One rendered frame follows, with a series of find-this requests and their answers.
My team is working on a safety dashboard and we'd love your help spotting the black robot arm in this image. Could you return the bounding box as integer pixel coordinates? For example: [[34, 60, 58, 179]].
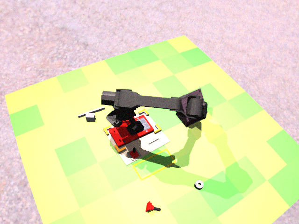
[[101, 89, 208, 128]]

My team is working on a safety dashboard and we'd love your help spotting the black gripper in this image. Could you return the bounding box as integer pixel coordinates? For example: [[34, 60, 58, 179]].
[[120, 109, 144, 136]]

